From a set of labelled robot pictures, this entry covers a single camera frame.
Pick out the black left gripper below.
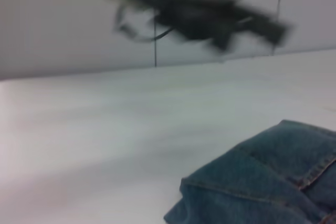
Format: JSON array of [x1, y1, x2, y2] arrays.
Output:
[[122, 0, 292, 52]]

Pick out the blue denim shorts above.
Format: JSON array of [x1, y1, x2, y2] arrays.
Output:
[[163, 119, 336, 224]]

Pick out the thin black left wrist cable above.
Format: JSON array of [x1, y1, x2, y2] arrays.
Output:
[[113, 3, 174, 43]]

